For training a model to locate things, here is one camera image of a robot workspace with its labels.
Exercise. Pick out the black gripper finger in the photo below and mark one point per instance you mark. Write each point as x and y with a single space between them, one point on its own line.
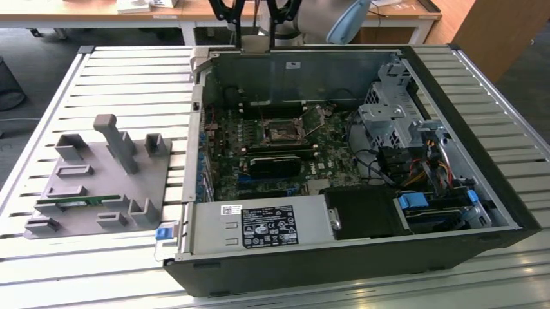
236 22
272 22

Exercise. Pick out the silver square CPU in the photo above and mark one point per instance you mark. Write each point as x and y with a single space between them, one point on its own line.
256 45

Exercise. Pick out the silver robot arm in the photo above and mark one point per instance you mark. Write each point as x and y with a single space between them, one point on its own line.
312 19

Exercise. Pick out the CPU socket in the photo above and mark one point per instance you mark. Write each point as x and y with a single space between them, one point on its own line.
280 132

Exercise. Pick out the black RAM slot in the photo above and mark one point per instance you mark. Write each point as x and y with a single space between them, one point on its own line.
281 147
281 153

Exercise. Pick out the metal locking lever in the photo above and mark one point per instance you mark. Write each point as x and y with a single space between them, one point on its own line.
321 125

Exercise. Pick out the silver metal drive cage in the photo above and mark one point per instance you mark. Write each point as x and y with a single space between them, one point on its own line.
382 112

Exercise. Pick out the wooden desk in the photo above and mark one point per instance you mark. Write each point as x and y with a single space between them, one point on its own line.
65 16

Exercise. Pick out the green motherboard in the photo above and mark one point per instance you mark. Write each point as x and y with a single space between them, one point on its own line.
332 154

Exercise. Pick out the silver chipset heatsink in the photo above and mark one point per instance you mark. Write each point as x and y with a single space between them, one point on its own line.
317 187

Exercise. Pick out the wooden cabinet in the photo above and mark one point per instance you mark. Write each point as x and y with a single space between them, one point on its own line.
503 32

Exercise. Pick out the grey plastic parts rack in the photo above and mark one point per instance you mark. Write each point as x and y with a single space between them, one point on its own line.
107 180

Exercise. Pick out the black plastic shroud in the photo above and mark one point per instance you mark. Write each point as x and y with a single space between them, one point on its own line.
361 212

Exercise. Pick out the grey power supply unit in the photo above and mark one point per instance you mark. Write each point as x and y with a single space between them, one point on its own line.
206 225

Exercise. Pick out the green RAM stick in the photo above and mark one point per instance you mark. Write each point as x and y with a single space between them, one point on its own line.
97 200

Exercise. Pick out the blue disk carrier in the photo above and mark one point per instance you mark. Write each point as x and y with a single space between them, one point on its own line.
413 202

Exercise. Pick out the blue plastic clip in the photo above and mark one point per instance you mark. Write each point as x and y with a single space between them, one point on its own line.
472 197

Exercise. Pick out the black open PC case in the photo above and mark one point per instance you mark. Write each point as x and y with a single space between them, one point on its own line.
301 273

